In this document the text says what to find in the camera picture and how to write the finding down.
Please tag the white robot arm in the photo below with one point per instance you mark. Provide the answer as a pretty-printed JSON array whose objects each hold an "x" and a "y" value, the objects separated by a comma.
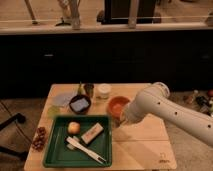
[{"x": 154, "y": 100}]

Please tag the red bowl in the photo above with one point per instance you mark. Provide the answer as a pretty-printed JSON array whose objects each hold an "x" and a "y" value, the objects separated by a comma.
[{"x": 115, "y": 106}]

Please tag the dark bowl with sponge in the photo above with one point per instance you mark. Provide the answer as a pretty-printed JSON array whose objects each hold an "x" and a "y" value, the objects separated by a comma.
[{"x": 80, "y": 104}]

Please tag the white plastic fork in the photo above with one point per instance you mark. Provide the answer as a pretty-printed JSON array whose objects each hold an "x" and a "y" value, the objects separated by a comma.
[{"x": 89, "y": 152}]

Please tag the white cup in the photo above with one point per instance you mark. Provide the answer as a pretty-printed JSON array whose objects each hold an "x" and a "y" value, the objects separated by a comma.
[{"x": 104, "y": 90}]

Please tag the green pear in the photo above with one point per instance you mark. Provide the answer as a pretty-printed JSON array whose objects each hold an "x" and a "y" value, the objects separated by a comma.
[{"x": 80, "y": 89}]

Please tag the wooden block brush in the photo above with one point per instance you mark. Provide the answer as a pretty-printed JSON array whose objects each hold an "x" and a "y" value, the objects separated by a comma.
[{"x": 92, "y": 133}]

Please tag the clear plastic lid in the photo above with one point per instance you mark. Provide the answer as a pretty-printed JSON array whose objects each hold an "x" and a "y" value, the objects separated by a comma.
[{"x": 63, "y": 99}]

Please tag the yellow red apple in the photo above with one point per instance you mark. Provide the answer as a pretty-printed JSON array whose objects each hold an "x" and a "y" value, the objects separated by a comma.
[{"x": 73, "y": 128}]

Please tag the light green plate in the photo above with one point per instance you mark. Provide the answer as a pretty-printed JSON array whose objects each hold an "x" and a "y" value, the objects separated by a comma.
[{"x": 53, "y": 111}]

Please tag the wooden table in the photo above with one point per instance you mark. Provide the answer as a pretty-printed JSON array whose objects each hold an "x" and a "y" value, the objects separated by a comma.
[{"x": 144, "y": 146}]

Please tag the bunch of red grapes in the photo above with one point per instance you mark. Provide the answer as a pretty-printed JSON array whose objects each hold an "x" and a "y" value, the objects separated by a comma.
[{"x": 39, "y": 141}]

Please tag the green plastic tray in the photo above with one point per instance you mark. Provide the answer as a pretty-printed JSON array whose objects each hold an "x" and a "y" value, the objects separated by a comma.
[{"x": 58, "y": 155}]

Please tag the black chair base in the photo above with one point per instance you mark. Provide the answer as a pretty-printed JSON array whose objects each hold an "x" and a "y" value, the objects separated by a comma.
[{"x": 8, "y": 134}]

